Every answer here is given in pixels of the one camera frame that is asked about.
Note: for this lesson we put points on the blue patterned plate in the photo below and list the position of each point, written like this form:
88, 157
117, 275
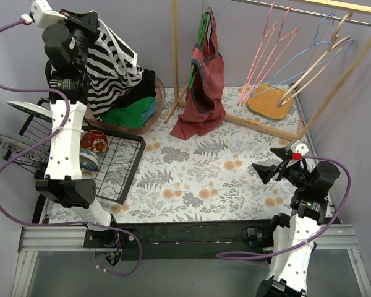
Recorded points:
17, 144

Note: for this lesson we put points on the blue white ceramic bowl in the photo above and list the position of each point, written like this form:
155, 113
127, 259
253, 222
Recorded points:
89, 160

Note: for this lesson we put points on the black garment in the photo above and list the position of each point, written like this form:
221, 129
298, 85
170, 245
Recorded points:
146, 87

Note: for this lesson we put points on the orange woven bamboo tray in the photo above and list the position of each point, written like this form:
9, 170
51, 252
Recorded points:
264, 101

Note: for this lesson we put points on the pink wire hanger rear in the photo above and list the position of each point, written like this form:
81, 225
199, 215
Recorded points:
280, 41

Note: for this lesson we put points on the red floral bowl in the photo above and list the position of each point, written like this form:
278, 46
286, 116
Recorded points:
95, 141

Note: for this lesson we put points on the pink wire hanger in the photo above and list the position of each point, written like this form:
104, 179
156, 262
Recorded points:
266, 37
280, 41

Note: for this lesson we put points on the wooden hanger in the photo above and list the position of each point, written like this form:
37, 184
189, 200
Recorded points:
336, 47

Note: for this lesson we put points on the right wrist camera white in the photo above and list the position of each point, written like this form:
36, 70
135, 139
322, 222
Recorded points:
296, 150

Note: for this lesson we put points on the blue garment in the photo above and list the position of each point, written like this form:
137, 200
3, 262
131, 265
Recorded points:
150, 112

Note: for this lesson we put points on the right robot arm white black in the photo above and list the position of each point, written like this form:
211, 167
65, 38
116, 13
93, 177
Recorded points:
291, 233

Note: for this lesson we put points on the green plastic hanger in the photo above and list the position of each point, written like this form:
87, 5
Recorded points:
202, 39

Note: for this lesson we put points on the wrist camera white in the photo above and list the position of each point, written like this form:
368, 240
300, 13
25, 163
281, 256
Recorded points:
42, 14
296, 150

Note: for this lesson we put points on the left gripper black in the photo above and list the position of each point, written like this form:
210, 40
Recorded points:
88, 18

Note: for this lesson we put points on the white plate dark rim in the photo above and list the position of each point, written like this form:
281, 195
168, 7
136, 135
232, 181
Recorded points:
32, 109

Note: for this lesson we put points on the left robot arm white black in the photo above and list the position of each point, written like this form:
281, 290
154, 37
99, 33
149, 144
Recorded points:
68, 87

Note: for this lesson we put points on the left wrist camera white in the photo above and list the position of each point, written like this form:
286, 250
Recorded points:
42, 14

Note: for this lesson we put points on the red tank top green trim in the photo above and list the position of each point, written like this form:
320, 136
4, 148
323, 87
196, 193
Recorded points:
204, 110

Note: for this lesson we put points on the aluminium frame rail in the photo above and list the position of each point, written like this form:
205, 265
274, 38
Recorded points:
82, 238

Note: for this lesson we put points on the metal hanging rod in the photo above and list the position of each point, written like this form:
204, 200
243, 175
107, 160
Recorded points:
303, 12

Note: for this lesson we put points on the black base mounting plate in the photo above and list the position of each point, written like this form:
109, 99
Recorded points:
201, 240

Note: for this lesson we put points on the pink wire hanger front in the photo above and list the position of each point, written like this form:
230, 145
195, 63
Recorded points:
266, 37

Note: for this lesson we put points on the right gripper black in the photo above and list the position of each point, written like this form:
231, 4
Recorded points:
282, 164

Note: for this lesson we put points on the floral tablecloth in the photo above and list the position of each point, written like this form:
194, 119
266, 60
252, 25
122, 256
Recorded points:
205, 178

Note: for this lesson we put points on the black white striped tank top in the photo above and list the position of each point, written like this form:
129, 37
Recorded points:
112, 69

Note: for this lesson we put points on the pink translucent plastic basin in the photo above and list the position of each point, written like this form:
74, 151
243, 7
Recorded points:
160, 101

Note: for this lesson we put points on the green garment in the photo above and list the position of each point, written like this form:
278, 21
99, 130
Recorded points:
130, 116

